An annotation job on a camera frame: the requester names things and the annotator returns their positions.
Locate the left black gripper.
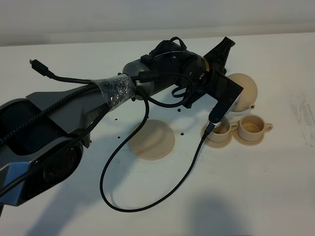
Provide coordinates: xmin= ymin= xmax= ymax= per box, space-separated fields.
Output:
xmin=189 ymin=37 xmax=235 ymax=107

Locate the beige ceramic teapot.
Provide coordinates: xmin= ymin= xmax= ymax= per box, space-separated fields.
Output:
xmin=227 ymin=73 xmax=258 ymax=112

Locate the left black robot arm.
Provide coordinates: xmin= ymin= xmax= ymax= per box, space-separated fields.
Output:
xmin=0 ymin=37 xmax=242 ymax=206

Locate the beige teapot saucer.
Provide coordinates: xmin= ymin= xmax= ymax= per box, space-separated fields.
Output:
xmin=128 ymin=119 xmax=175 ymax=160

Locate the left beige teacup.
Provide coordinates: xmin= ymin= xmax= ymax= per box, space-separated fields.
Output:
xmin=208 ymin=119 xmax=239 ymax=143

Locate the beige teacup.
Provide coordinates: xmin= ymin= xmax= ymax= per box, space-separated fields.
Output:
xmin=238 ymin=114 xmax=273 ymax=134
xmin=208 ymin=119 xmax=239 ymax=143

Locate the right beige teacup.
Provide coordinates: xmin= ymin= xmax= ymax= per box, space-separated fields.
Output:
xmin=238 ymin=114 xmax=273 ymax=134

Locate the right beige cup saucer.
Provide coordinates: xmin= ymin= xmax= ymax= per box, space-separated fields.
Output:
xmin=232 ymin=129 xmax=264 ymax=146

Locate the beige cup saucer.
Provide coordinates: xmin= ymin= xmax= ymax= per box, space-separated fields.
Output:
xmin=204 ymin=134 xmax=232 ymax=148
xmin=232 ymin=129 xmax=264 ymax=146

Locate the left beige cup saucer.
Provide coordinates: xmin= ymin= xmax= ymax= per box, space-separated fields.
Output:
xmin=204 ymin=134 xmax=232 ymax=148

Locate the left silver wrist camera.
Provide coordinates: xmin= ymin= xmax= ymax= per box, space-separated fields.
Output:
xmin=207 ymin=72 xmax=243 ymax=127

